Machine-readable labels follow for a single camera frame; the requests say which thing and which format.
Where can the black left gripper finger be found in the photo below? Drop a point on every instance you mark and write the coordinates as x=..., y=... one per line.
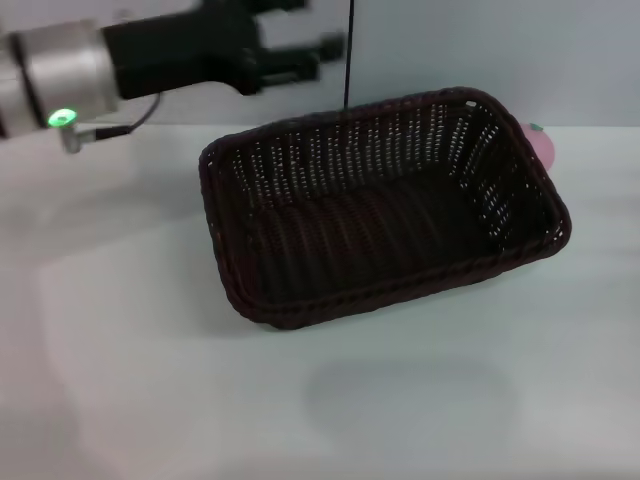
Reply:
x=295, y=62
x=280, y=6

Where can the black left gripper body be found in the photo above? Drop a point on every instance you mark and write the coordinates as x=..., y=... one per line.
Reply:
x=180, y=50

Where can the dark brown wicker basket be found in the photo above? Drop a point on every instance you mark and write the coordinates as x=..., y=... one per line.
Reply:
x=380, y=235

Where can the pink peach toy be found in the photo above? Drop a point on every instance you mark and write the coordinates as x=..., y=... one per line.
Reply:
x=542, y=147

